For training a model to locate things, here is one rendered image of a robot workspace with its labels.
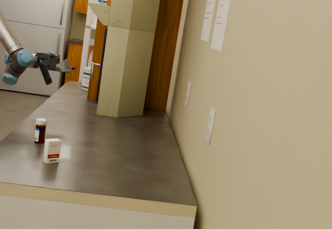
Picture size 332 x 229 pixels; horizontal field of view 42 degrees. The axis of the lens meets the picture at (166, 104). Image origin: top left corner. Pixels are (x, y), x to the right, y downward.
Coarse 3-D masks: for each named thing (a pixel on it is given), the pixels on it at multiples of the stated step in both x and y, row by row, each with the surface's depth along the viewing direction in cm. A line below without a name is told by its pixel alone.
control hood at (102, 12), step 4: (88, 4) 218; (92, 4) 219; (96, 4) 219; (100, 4) 219; (92, 8) 219; (96, 8) 219; (100, 8) 219; (104, 8) 219; (108, 8) 219; (96, 12) 219; (100, 12) 220; (104, 12) 220; (108, 12) 220; (100, 16) 220; (104, 16) 220; (108, 16) 220; (100, 20) 220; (104, 20) 220; (108, 20) 221; (104, 24) 221
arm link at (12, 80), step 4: (8, 64) 219; (8, 68) 214; (4, 72) 217; (8, 72) 215; (12, 72) 214; (4, 76) 215; (8, 76) 214; (12, 76) 215; (16, 76) 217; (4, 80) 216; (8, 80) 216; (12, 80) 216; (16, 80) 217; (8, 84) 219; (12, 84) 219
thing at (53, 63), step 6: (42, 54) 225; (48, 54) 223; (54, 54) 228; (36, 60) 224; (42, 60) 226; (48, 60) 224; (54, 60) 225; (36, 66) 225; (48, 66) 225; (54, 66) 225
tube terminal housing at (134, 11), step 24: (120, 0) 219; (144, 0) 225; (120, 24) 221; (144, 24) 230; (120, 48) 224; (144, 48) 234; (120, 72) 226; (144, 72) 238; (120, 96) 229; (144, 96) 243
